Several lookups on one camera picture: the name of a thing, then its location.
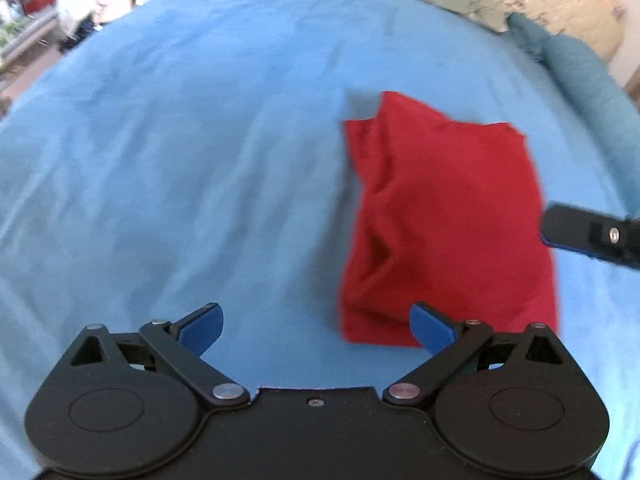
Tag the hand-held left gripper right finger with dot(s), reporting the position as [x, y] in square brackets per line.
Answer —
[429, 329]

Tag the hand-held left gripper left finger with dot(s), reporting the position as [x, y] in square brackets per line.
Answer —
[202, 331]

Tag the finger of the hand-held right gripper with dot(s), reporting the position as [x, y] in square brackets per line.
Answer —
[570, 230]

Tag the red knit sweater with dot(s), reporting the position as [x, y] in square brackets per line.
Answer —
[445, 220]

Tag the rolled blue duvet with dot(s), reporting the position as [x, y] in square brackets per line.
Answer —
[590, 85]

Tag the bed with blue sheet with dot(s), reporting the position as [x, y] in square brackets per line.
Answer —
[175, 160]

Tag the beige quilted headboard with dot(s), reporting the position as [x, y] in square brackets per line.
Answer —
[555, 0]

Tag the black bag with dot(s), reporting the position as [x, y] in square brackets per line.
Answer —
[80, 32]

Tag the white desk shelf unit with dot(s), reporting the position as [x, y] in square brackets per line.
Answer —
[30, 45]

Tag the green packets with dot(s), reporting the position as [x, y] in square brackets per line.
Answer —
[11, 32]

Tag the red box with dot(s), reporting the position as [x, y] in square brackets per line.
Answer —
[40, 1]

